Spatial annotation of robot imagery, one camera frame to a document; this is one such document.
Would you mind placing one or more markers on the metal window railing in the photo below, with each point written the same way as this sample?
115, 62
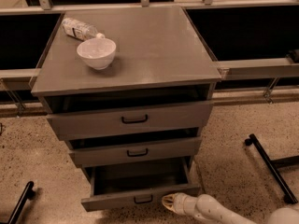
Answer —
23, 79

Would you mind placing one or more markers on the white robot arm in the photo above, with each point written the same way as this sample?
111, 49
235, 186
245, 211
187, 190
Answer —
208, 210

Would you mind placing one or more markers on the grey middle drawer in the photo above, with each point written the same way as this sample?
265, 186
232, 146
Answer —
146, 151

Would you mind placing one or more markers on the grey bottom drawer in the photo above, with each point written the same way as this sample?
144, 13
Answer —
129, 184

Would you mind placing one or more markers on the white ceramic bowl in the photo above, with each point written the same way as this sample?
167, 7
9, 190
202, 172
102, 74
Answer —
98, 53

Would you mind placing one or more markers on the black right stand leg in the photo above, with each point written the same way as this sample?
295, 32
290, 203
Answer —
274, 165

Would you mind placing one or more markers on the black left stand leg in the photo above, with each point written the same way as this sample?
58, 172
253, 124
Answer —
27, 194

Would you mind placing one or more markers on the black stand leg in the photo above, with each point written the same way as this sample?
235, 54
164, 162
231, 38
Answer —
274, 165
27, 194

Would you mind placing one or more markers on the grey drawer cabinet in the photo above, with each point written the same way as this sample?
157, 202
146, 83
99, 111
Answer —
159, 60

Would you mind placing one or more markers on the grey drawer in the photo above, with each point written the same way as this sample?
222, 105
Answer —
129, 184
138, 119
146, 151

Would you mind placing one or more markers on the clear plastic water bottle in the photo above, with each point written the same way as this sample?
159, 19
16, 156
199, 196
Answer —
80, 30

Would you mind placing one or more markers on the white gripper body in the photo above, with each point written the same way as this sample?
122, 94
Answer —
182, 202

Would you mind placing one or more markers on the grey top drawer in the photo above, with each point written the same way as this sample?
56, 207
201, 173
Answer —
138, 119

